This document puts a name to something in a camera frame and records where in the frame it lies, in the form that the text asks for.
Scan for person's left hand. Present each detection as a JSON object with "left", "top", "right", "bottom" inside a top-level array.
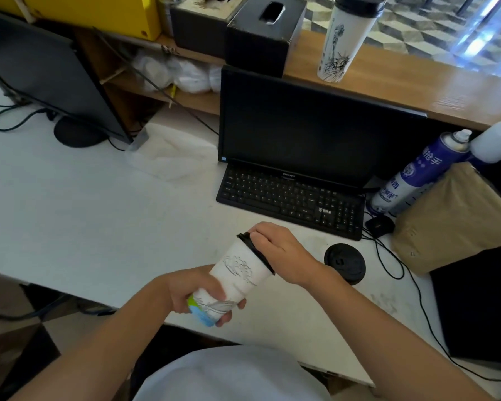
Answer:
[{"left": 165, "top": 265, "right": 248, "bottom": 329}]

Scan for person's right hand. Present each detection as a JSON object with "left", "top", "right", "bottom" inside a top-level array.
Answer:
[{"left": 249, "top": 222, "right": 318, "bottom": 287}]

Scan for white paper cup green-blue base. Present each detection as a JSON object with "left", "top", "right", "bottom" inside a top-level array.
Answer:
[{"left": 186, "top": 239, "right": 272, "bottom": 329}]

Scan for white paper cup statue print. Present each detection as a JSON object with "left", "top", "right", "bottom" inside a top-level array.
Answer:
[{"left": 316, "top": 3, "right": 379, "bottom": 84}]

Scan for person's left forearm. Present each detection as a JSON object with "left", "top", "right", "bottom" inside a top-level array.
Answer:
[{"left": 8, "top": 283, "right": 176, "bottom": 401}]

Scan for person's right forearm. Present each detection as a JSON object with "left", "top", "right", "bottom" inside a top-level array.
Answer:
[{"left": 300, "top": 265, "right": 485, "bottom": 401}]

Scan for person's black trousers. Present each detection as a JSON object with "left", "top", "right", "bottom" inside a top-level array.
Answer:
[{"left": 129, "top": 325, "right": 239, "bottom": 389}]

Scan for person's white shirt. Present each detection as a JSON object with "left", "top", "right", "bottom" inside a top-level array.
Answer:
[{"left": 133, "top": 345, "right": 333, "bottom": 401}]

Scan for black keyboard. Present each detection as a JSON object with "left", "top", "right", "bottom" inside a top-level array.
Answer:
[{"left": 215, "top": 164, "right": 366, "bottom": 242}]

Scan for black computer mouse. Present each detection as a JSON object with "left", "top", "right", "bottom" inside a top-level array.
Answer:
[{"left": 365, "top": 214, "right": 396, "bottom": 238}]

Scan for black desktop monitor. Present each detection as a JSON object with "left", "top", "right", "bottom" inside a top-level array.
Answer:
[{"left": 218, "top": 64, "right": 429, "bottom": 190}]

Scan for blue white spray can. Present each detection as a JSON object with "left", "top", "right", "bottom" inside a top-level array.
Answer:
[{"left": 367, "top": 129, "right": 473, "bottom": 218}]

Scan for brown paper bag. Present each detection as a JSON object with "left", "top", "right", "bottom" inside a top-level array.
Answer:
[{"left": 391, "top": 162, "right": 501, "bottom": 276}]

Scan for round black monitor base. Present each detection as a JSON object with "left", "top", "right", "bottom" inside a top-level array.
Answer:
[{"left": 53, "top": 116, "right": 109, "bottom": 149}]

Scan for white plastic bag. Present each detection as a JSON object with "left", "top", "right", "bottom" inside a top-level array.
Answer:
[
  {"left": 131, "top": 52, "right": 172, "bottom": 92},
  {"left": 208, "top": 64, "right": 223, "bottom": 95},
  {"left": 169, "top": 58, "right": 212, "bottom": 95}
]

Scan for black computer case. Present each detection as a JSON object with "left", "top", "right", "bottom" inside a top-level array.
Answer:
[{"left": 430, "top": 242, "right": 501, "bottom": 366}]

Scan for black tissue box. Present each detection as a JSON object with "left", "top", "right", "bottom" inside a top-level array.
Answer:
[{"left": 225, "top": 0, "right": 308, "bottom": 79}]

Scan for dark brown box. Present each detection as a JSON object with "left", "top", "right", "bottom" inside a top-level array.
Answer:
[{"left": 170, "top": 0, "right": 251, "bottom": 59}]

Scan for black slim monitor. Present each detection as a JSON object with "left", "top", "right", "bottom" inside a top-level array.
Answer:
[{"left": 0, "top": 8, "right": 134, "bottom": 145}]

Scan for small grey container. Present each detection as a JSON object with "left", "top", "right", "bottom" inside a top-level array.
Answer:
[{"left": 156, "top": 0, "right": 176, "bottom": 38}]

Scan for large yellow box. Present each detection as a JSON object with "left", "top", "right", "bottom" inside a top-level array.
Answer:
[{"left": 23, "top": 0, "right": 163, "bottom": 41}]

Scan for blue floor cable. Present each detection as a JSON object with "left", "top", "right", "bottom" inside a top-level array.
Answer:
[{"left": 37, "top": 296, "right": 117, "bottom": 316}]

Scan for black mouse cable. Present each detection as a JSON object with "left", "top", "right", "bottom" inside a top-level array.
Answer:
[{"left": 361, "top": 211, "right": 501, "bottom": 389}]

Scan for thin black cable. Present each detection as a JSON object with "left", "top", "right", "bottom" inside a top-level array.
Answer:
[{"left": 94, "top": 28, "right": 220, "bottom": 136}]

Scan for black floor cable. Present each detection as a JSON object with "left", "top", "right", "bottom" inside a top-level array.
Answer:
[{"left": 0, "top": 294, "right": 72, "bottom": 322}]

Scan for looped black cable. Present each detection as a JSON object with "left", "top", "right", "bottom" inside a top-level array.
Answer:
[{"left": 0, "top": 103, "right": 57, "bottom": 132}]

